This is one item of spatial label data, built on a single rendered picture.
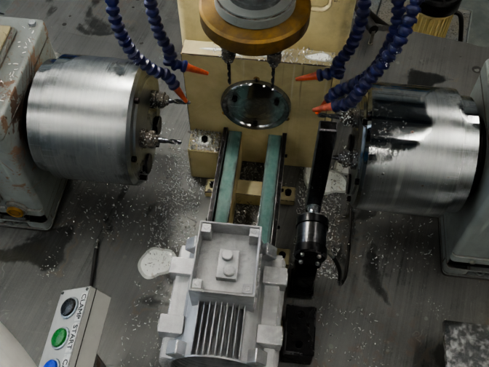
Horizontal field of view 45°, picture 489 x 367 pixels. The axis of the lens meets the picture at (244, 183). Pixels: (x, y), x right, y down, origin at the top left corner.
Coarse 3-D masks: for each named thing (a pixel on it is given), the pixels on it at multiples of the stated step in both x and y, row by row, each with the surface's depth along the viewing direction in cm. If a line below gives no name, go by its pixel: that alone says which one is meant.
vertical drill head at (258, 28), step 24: (216, 0) 92; (240, 0) 89; (264, 0) 89; (288, 0) 91; (216, 24) 92; (240, 24) 90; (264, 24) 90; (288, 24) 92; (240, 48) 91; (264, 48) 91
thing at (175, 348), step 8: (192, 240) 99; (192, 248) 99; (264, 248) 98; (272, 248) 98; (264, 256) 98; (272, 256) 98; (168, 344) 90; (176, 344) 89; (184, 344) 90; (168, 352) 89; (176, 352) 88; (184, 352) 89; (248, 352) 89; (256, 352) 88; (264, 352) 89; (248, 360) 89; (256, 360) 88; (264, 360) 89
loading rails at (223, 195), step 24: (240, 144) 132; (216, 168) 126; (240, 168) 140; (264, 168) 128; (216, 192) 123; (240, 192) 133; (264, 192) 124; (288, 192) 135; (216, 216) 121; (264, 216) 121; (264, 240) 118; (288, 264) 126
